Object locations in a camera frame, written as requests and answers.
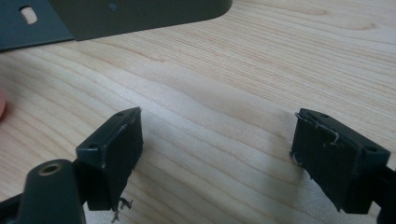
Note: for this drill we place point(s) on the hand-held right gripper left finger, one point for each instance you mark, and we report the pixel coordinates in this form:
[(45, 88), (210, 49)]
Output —
[(109, 161)]

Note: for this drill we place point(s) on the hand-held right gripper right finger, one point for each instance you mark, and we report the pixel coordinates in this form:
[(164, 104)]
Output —
[(336, 168)]

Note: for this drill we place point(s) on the black metal corner rack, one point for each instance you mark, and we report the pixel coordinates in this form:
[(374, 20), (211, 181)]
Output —
[(124, 18)]

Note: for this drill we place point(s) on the pink bottle with blue cap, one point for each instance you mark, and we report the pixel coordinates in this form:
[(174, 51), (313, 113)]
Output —
[(2, 104)]

